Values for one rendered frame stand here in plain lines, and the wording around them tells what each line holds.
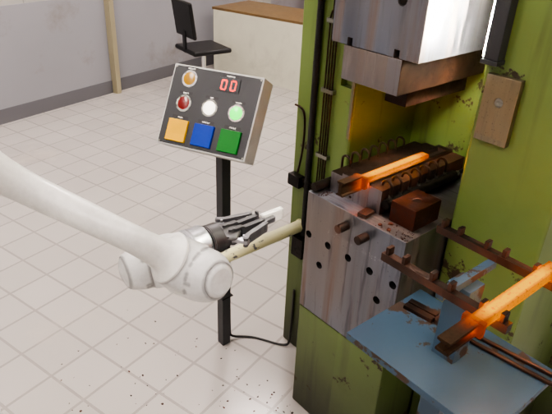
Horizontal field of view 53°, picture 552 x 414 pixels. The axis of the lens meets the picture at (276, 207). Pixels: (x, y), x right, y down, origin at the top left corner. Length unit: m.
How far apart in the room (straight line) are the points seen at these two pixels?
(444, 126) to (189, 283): 1.23
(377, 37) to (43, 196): 0.91
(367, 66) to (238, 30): 4.60
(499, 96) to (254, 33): 4.66
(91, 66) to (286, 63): 1.87
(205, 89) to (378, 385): 1.11
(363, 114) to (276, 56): 4.05
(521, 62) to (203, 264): 0.89
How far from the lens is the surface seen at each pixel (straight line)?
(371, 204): 1.66
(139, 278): 1.21
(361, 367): 1.89
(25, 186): 1.10
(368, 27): 1.55
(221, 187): 2.06
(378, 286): 1.67
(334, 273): 1.78
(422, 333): 1.49
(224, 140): 1.84
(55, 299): 2.88
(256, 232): 1.35
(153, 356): 2.48
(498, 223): 1.61
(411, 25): 1.46
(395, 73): 1.50
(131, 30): 5.77
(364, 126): 1.88
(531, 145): 1.50
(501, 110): 1.50
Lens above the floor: 1.71
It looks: 29 degrees down
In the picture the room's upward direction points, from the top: 3 degrees clockwise
